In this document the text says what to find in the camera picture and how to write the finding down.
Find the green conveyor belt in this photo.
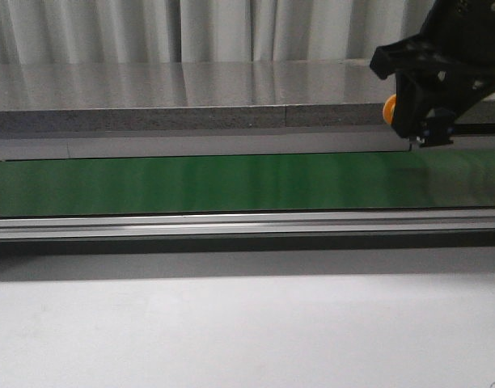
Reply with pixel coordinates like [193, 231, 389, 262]
[0, 150, 495, 218]

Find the grey pleated curtain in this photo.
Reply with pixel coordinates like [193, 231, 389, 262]
[0, 1, 431, 65]

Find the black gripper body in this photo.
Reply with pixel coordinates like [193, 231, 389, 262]
[370, 1, 495, 117]

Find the aluminium front conveyor rail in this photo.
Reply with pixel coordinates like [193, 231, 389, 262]
[0, 208, 495, 242]

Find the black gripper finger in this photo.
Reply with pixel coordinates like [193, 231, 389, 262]
[391, 72, 434, 140]

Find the yellow push button switch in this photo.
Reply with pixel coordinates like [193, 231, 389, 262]
[383, 94, 456, 148]

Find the grey rear conveyor rail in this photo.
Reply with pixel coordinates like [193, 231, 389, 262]
[0, 124, 495, 162]

